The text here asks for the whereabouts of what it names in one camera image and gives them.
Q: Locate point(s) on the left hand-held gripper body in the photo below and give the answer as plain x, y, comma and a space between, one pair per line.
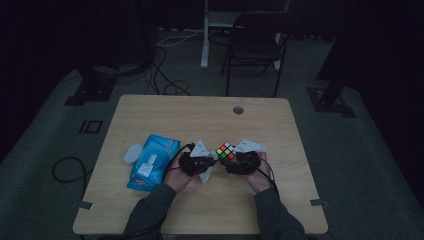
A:
195, 163

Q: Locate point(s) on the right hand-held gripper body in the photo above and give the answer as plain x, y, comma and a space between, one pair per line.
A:
246, 161

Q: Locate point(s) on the colourful puzzle cube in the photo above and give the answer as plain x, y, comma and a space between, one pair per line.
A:
226, 152

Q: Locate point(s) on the blue wet wipes packet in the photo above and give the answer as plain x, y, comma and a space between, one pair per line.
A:
156, 153

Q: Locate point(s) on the white round lid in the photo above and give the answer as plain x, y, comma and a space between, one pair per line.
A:
132, 153

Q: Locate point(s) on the person's right hand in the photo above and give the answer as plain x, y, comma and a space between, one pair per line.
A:
260, 178

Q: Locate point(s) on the person's left hand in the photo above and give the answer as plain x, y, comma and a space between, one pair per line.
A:
176, 178

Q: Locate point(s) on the grey round table grommet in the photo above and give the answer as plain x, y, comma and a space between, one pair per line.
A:
238, 110

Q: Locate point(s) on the grey tape strip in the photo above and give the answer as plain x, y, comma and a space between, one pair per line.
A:
319, 202
82, 204

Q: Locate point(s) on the black stand base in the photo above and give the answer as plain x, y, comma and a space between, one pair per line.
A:
91, 90
330, 101

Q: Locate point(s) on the black folding chair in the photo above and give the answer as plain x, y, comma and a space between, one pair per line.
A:
255, 46

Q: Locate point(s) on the white desk frame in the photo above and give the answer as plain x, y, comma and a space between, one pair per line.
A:
206, 33

